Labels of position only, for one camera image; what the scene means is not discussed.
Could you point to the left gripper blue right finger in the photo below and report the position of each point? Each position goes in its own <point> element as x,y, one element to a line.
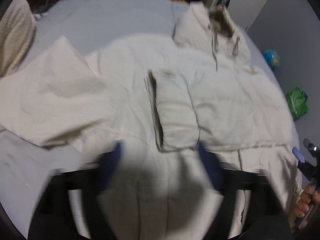
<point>265,218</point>

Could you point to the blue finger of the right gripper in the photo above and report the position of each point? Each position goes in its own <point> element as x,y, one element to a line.
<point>298,155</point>
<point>312,148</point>

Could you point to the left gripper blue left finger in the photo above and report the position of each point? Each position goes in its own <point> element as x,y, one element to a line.
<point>53,217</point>

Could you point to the cream white hooded puffer jacket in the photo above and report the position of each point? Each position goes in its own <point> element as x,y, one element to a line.
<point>155,119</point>

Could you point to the person's right hand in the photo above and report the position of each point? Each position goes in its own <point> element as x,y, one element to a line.
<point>306,197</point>

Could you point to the green shopping bag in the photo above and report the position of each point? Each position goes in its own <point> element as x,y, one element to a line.
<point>297,103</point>

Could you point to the blue desk globe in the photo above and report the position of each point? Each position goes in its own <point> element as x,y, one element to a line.
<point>271,57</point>

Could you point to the white door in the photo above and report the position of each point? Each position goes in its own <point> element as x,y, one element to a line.
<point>244,12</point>

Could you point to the cream waffle knit blanket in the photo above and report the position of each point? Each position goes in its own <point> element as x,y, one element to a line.
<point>18,28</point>

